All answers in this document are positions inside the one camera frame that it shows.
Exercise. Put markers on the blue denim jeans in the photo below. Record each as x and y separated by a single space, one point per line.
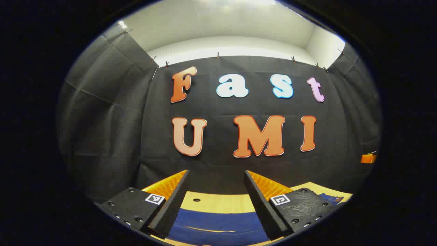
218 225

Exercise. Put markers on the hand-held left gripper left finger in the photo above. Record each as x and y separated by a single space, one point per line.
170 208

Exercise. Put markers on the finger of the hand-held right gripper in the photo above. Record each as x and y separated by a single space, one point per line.
368 158

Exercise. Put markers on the black backdrop cloth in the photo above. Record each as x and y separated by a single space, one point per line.
218 164

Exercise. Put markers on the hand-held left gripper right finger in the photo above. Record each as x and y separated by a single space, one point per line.
264 208

